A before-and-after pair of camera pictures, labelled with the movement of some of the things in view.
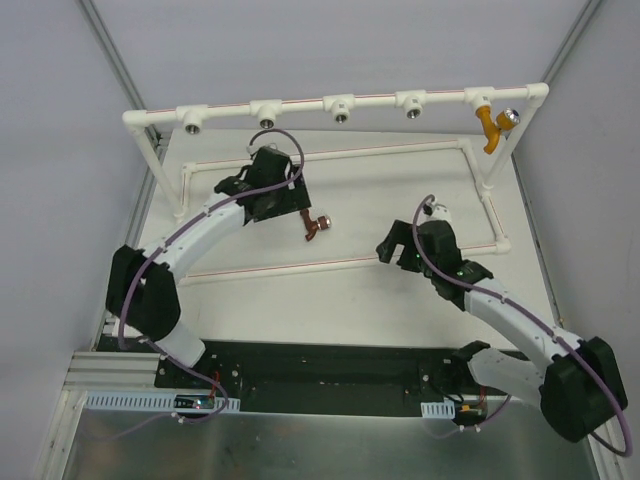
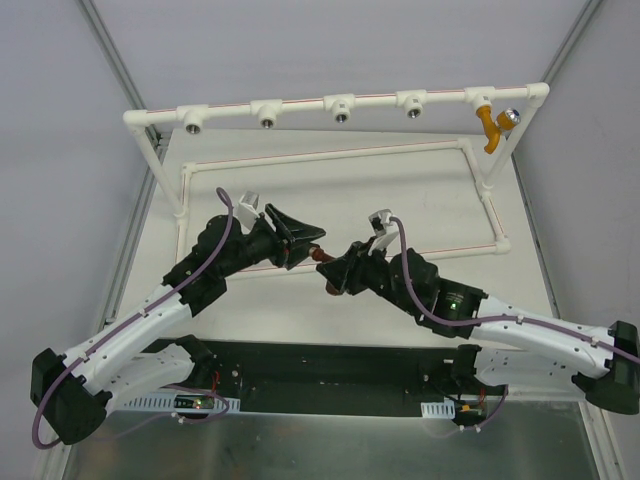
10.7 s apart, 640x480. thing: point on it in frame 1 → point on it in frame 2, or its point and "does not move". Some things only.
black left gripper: x=295 y=198 → x=280 y=244
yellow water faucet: x=505 y=120 does not move
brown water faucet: x=313 y=226 → x=319 y=255
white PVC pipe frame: x=192 y=119 does not move
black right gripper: x=398 y=245 → x=355 y=268
